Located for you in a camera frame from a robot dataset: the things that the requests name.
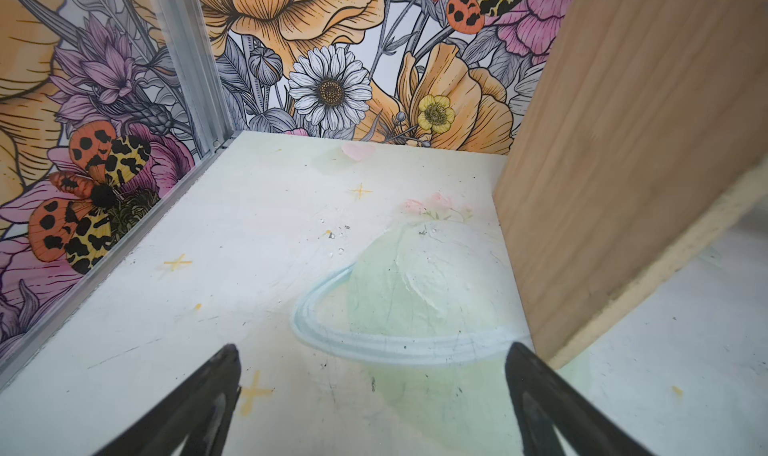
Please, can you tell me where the clear plastic bowl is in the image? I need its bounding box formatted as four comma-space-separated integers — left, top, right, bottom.
291, 220, 532, 367

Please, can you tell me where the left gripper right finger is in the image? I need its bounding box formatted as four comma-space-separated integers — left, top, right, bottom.
505, 342, 650, 455

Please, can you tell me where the wooden two-tier shelf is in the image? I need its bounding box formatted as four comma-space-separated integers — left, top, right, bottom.
494, 0, 767, 368

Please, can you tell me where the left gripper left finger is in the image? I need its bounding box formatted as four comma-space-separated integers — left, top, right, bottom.
97, 344, 241, 455

